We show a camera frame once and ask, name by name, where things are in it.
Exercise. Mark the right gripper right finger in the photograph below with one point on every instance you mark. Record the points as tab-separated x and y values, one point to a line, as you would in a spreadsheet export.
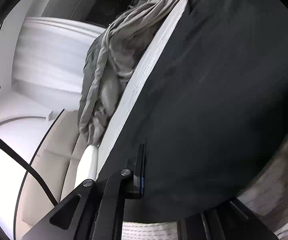
228	220

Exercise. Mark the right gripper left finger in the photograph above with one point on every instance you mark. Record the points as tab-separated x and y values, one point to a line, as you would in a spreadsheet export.
95	209

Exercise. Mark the white patterned mattress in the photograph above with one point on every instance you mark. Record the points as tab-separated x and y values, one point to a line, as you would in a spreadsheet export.
144	84

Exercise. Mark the white pillow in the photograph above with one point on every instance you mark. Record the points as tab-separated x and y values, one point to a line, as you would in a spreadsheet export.
82	166

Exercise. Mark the grey crumpled duvet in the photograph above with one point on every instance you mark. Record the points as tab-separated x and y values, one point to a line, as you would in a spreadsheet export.
111	61

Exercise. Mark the black pants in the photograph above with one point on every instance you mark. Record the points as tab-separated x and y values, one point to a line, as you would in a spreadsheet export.
209	99

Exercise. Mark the beige padded headboard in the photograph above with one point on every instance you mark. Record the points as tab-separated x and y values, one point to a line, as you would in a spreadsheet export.
56	162

